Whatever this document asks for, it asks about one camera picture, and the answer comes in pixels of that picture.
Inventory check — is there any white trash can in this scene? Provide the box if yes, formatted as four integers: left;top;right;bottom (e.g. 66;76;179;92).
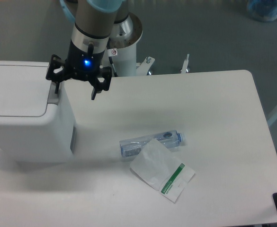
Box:
0;61;76;163

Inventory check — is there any white green plastic bag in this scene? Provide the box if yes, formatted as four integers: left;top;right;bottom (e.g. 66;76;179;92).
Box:
130;139;195;203

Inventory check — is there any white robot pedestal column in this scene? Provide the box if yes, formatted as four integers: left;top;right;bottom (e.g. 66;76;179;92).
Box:
101;12;143;77

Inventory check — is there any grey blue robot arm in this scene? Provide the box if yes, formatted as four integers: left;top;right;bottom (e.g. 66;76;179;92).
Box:
45;0;126;99

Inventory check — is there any blue plastic bag on floor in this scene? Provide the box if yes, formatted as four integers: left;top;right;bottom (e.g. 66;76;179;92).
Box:
246;0;277;22

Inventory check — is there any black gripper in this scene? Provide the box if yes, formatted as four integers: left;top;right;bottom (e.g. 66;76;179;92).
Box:
45;41;112;100

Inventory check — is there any clear plastic water bottle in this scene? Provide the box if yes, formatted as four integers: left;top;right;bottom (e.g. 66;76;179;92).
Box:
119;129;185;162

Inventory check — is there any black cable on pedestal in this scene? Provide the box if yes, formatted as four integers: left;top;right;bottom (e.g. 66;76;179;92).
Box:
108;49;118;78

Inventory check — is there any white metal base frame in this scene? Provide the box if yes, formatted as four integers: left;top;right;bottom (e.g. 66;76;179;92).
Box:
136;53;190;76

